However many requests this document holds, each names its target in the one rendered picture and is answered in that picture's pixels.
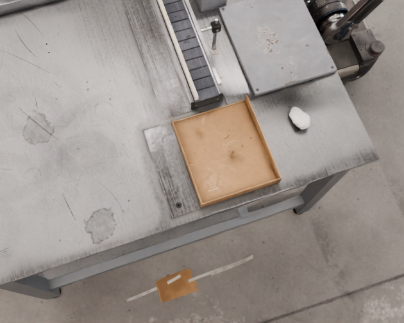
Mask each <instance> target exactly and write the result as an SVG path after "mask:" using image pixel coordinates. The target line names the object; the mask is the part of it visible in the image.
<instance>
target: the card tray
mask: <svg viewBox="0 0 404 323"><path fill-rule="evenodd" d="M171 124H172V126H173V130H174V133H175V135H176V138H177V141H178V144H179V147H180V149H181V153H182V155H183V158H184V160H185V164H186V166H187V169H188V172H189V175H190V178H191V180H192V184H193V186H194V190H195V191H196V195H197V197H198V201H199V203H200V206H201V208H203V207H205V206H209V205H211V204H215V203H218V202H221V201H224V200H227V199H230V198H232V197H236V196H238V195H242V194H245V193H248V192H252V191H254V190H258V189H260V188H263V187H266V186H269V185H273V184H275V183H279V182H280V181H281V179H282V177H281V175H280V172H279V170H278V168H277V165H276V162H275V160H274V158H273V155H272V153H271V150H270V148H269V146H268V144H267V141H266V139H265V136H264V134H263V131H262V129H261V127H260V124H259V122H258V119H257V116H256V115H255V112H254V110H253V107H252V105H251V103H250V100H249V97H248V95H246V98H245V100H243V101H239V102H236V103H233V104H229V105H226V106H222V107H220V108H216V109H213V110H209V111H207V112H203V113H199V114H196V115H193V116H190V117H186V118H184V119H180V120H176V121H173V118H172V117H171Z"/></svg>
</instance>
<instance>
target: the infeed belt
mask: <svg viewBox="0 0 404 323"><path fill-rule="evenodd" d="M156 1H157V0H156ZM162 2H163V4H164V7H165V10H166V12H167V15H168V18H169V20H170V23H171V26H172V28H173V31H174V34H175V36H176V39H177V41H178V44H179V47H180V49H181V52H182V55H183V57H184V60H185V63H186V65H187V68H188V70H189V73H190V76H191V78H192V81H193V84H194V86H195V88H196V92H197V93H198V100H194V96H193V95H192V97H193V100H194V102H195V103H197V102H200V101H204V100H206V99H210V98H213V97H217V96H219V93H218V91H217V87H216V85H215V83H214V80H213V77H212V75H211V73H210V70H209V68H208V65H207V62H206V60H205V57H204V55H203V52H202V50H201V47H200V45H199V42H198V40H197V37H196V34H195V32H194V29H193V27H192V24H191V22H190V19H189V16H188V15H187V12H186V9H185V7H184V4H183V1H182V0H162ZM157 4H158V1H157ZM158 7H159V9H160V6H159V4H158ZM160 12H161V14H162V11H161V9H160ZM162 17H163V20H164V16H163V15H162ZM164 22H165V20H164ZM165 25H166V23H165ZM166 28H167V25H166ZM167 30H168V28H167ZM168 33H169V30H168ZM169 36H170V33H169ZM170 38H171V36H170ZM171 41H172V38H171ZM172 43H173V41H172ZM173 46H174V44H173ZM174 50H175V51H176V49H175V46H174ZM176 55H177V57H178V54H177V52H176ZM178 60H179V62H180V59H179V57H178ZM180 65H181V62H180ZM181 68H182V71H183V73H184V70H183V67H182V65H181ZM184 76H185V79H186V81H187V78H186V75H185V73H184ZM187 84H188V86H189V83H188V81H187ZM189 89H190V86H189ZM190 92H191V94H192V91H191V89H190Z"/></svg>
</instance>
